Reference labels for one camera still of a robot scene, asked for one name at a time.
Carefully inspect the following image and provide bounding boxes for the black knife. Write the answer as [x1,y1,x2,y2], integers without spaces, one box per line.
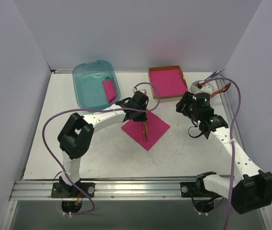
[142,122,147,142]

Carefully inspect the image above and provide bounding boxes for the pink paper napkin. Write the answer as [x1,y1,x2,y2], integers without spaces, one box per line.
[121,112,170,151]

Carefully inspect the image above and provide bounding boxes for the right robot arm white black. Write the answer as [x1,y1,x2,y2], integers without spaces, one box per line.
[176,92,272,214]

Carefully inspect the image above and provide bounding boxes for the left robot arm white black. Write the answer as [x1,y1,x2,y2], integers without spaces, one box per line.
[58,91,149,197]

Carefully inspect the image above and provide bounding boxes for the pink napkin stack in tray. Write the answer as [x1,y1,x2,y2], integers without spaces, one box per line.
[149,68,187,97]

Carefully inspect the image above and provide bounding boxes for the brown cardboard napkin tray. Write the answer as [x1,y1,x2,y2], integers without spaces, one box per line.
[148,65,189,100]

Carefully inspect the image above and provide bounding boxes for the rolled pink napkin in bin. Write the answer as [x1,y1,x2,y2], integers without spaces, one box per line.
[103,80,116,103]

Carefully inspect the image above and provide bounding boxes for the white utensil holder cup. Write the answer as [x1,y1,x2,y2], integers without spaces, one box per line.
[189,80,216,95]

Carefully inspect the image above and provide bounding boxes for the teal transparent plastic bin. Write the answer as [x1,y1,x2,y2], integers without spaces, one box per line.
[72,60,120,110]

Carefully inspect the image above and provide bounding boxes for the aluminium right side rail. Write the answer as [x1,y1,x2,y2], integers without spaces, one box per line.
[214,76,255,179]

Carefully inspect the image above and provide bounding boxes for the aluminium front rail frame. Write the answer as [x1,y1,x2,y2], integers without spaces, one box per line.
[0,176,267,230]

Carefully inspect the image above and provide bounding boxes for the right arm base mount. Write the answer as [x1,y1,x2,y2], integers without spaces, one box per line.
[180,182,224,216]

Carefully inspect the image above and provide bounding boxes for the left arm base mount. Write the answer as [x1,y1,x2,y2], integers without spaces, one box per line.
[50,176,95,216]

